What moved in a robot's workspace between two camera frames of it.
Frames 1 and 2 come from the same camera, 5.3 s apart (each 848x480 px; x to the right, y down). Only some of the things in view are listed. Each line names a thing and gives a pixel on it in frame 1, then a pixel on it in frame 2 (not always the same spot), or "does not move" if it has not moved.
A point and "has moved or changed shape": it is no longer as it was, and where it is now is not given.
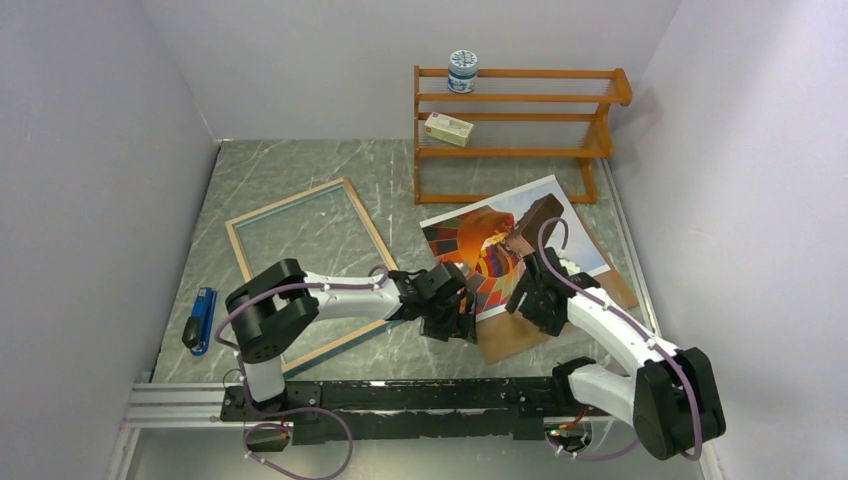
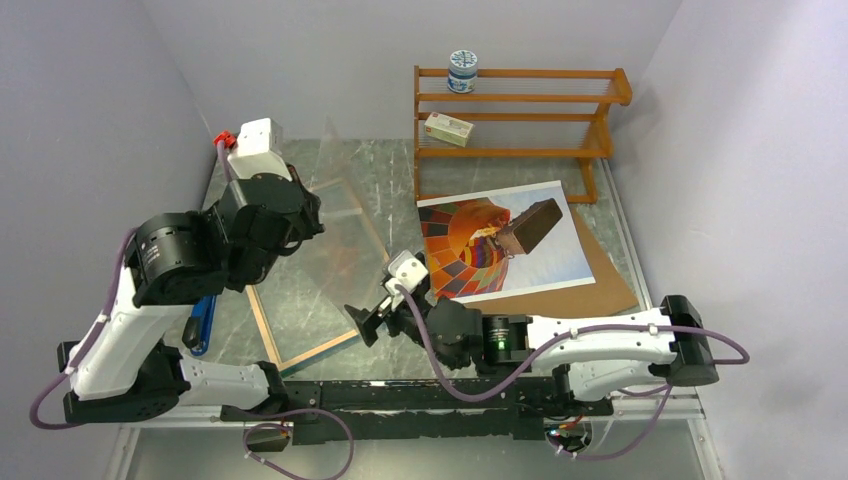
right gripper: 552,323 → 370,320
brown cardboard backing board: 504,336 has moved or changed shape
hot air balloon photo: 474,240 has moved or changed shape
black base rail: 394,410 does not move
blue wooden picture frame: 328,231 does not move
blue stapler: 198,328 does not move
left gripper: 459,326 → 309,222
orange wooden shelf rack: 535,132 does not move
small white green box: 452,130 does not move
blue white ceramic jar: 463,71 does not move
